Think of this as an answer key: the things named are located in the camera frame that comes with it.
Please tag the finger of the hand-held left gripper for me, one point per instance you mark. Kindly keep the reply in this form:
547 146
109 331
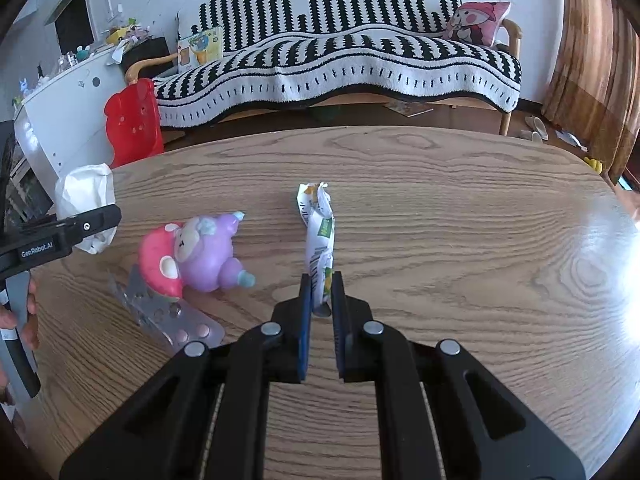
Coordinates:
92 225

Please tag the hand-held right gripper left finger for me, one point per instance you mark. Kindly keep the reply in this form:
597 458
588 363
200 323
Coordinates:
304 330

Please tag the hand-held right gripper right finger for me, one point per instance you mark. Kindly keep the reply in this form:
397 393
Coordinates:
340 330

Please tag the white plastic bag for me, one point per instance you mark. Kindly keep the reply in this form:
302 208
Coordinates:
82 190

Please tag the white green snack wrapper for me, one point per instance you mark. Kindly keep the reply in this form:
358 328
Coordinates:
320 240

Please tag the person's left hand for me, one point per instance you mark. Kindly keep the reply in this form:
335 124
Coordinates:
32 315

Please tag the red plastic stool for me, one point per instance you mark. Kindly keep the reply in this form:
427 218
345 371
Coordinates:
132 125

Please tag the white cabinet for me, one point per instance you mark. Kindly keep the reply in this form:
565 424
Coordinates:
70 110

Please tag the purple pink toy figure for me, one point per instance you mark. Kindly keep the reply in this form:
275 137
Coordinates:
210 260

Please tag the silver pill blister pack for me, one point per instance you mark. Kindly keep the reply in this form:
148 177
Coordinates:
165 320

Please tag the wooden sofa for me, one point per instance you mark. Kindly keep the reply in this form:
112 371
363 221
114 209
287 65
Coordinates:
142 66

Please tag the row of small trinkets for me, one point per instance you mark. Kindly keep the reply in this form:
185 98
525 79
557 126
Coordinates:
80 55

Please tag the black box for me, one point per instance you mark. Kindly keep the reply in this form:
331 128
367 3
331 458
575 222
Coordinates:
145 50

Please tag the toy clutter pile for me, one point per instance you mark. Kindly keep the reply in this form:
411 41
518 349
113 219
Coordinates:
122 35

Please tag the colourful picture booklet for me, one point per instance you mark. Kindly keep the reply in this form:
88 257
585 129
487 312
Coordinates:
200 50

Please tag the brown cardboard piece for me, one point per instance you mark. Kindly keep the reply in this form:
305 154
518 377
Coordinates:
407 107

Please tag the black white striped sofa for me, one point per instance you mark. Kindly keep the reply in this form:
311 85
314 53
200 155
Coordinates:
350 60

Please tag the white slipper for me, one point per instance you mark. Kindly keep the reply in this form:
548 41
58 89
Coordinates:
537 124
530 135

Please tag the white paper scrap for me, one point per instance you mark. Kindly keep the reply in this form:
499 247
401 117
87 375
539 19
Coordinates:
570 139

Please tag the small yellow toy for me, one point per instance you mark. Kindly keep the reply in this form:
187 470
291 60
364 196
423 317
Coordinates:
593 164

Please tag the pink cartoon cushion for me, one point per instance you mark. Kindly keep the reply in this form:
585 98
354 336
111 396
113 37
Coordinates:
475 22

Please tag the brown curtain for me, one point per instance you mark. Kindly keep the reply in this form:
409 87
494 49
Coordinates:
590 60

